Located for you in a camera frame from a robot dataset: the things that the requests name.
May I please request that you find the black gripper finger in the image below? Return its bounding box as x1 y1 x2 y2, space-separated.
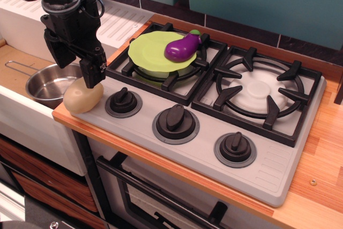
44 29 76 69
79 56 107 88

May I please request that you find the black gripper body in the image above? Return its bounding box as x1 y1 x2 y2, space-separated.
41 0 106 60

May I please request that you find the beige toy potato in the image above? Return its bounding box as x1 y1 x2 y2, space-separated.
63 78 104 114

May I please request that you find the purple toy eggplant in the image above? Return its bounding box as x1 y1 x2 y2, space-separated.
164 29 202 63

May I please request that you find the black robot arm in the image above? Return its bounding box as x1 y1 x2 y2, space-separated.
25 0 107 88

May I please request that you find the small steel pot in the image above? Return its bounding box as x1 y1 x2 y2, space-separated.
5 61 82 109

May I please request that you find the lime green plate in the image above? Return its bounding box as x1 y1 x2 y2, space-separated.
128 31 197 72

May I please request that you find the white toy sink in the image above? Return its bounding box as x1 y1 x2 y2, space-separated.
0 0 155 178

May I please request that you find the left black stove knob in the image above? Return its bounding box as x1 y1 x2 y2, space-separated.
105 87 143 119

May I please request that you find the black stove knob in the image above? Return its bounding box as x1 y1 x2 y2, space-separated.
214 132 257 168
105 87 143 119
152 104 200 145

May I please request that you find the left black burner grate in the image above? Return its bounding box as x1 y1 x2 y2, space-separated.
107 23 228 106

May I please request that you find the grey toy stove top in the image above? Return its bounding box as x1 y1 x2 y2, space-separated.
79 70 326 206

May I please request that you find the middle black stove knob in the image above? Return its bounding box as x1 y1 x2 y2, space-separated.
152 104 200 145

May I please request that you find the upper wooden drawer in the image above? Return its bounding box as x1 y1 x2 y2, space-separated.
1 135 92 202

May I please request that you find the wooden drawer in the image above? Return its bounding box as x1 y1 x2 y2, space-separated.
1 135 92 202
13 172 106 229

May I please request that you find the toy oven door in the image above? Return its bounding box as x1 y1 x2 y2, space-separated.
88 137 271 229

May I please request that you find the lower wooden drawer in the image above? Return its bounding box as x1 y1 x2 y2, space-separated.
13 172 106 229

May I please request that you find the right black stove knob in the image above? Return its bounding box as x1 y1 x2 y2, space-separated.
214 132 257 168

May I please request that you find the right white burner cap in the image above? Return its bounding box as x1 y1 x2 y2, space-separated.
229 64 297 114

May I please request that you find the black oven door handle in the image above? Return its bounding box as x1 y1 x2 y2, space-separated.
96 156 227 228

